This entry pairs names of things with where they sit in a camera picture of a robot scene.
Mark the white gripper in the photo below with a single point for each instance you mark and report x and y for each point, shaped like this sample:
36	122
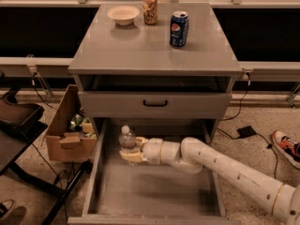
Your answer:
152	151

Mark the clear plastic water bottle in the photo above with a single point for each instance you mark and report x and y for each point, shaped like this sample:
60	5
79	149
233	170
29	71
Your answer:
127	138

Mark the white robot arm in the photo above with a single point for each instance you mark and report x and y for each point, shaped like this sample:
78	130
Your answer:
191	155

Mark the open grey middle drawer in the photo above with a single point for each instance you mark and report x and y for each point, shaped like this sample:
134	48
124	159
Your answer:
123	194

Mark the grey drawer cabinet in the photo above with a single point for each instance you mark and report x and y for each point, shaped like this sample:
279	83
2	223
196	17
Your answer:
139	58

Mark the cardboard box with items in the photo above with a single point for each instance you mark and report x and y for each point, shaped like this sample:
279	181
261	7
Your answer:
63	144

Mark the black power adapter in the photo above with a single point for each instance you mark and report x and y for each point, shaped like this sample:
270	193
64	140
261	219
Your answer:
245	132

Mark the black table stand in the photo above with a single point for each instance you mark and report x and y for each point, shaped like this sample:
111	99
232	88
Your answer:
14	142

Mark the blue Pepsi can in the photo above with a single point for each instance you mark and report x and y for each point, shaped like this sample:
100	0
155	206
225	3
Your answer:
179	28

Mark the white paper bowl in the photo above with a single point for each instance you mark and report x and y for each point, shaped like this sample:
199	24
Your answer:
123	15

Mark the dark shoe bottom left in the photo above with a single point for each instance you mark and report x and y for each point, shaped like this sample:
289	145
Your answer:
6	208

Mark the orange white sneaker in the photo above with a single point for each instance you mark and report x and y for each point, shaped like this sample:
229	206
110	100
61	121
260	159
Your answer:
288	147

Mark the closed drawer with black handle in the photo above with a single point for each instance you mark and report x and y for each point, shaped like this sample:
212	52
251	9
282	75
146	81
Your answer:
155	105

